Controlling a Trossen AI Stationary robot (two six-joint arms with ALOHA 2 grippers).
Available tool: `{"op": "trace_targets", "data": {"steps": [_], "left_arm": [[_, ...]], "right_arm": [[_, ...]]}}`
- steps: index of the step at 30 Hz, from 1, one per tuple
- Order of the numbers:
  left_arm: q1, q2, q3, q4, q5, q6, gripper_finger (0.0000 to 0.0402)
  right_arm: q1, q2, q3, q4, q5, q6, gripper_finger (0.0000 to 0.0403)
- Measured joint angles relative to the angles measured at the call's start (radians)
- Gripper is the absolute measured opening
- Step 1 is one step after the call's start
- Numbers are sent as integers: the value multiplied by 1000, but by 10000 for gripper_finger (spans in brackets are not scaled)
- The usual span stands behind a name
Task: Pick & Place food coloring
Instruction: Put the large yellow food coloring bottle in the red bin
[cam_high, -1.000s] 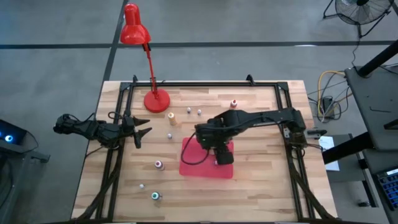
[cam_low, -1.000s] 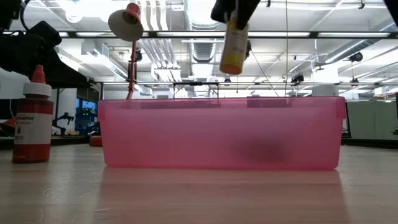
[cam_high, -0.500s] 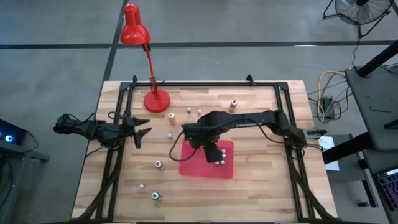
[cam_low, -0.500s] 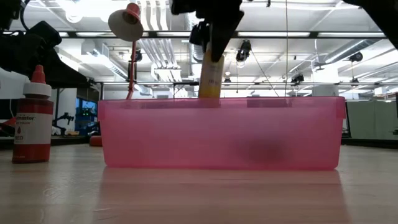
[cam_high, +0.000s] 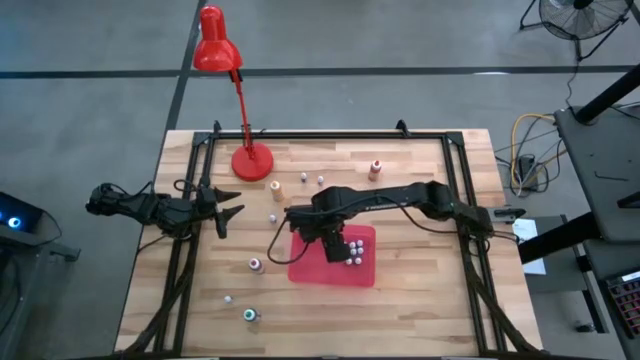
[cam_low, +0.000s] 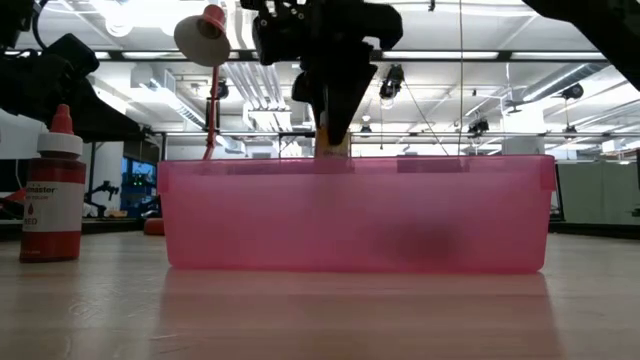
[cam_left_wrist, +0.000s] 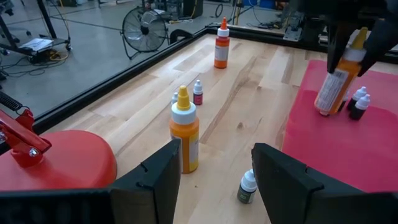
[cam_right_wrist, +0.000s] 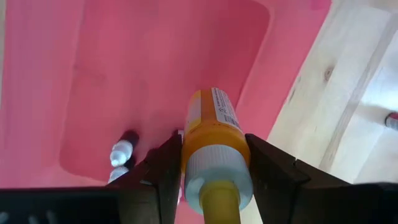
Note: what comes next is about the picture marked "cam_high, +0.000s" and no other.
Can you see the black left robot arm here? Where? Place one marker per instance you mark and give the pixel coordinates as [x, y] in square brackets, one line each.
[135, 207]

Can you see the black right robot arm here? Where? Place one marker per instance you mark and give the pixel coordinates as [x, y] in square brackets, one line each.
[400, 197]

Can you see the red desk lamp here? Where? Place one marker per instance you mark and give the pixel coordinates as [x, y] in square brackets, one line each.
[252, 162]

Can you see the black clamp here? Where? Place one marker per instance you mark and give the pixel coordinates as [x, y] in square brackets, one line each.
[401, 126]
[216, 126]

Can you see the black floor fan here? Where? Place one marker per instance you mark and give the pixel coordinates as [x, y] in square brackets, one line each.
[582, 17]

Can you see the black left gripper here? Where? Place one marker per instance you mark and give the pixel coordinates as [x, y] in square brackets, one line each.
[205, 210]

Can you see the large orange food coloring bottle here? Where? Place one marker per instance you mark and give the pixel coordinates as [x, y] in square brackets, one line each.
[374, 170]

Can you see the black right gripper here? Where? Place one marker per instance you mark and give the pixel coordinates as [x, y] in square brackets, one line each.
[335, 245]

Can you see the black table frame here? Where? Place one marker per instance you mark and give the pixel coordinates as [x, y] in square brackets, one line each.
[325, 135]

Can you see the black computer with blue light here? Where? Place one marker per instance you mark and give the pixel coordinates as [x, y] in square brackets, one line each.
[20, 215]

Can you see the pink plastic bin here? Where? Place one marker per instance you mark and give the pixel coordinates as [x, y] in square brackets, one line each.
[310, 270]

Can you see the large yellow food coloring bottle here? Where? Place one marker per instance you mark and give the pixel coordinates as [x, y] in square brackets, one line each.
[276, 191]

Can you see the black power strip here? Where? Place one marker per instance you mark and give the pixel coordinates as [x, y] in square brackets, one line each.
[526, 170]

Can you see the large green food coloring bottle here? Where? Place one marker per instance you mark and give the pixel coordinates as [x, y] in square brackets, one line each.
[250, 315]

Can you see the white paper sheet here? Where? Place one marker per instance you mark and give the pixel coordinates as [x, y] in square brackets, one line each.
[530, 250]

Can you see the grey stand with black pole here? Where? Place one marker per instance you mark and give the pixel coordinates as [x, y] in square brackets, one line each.
[600, 175]

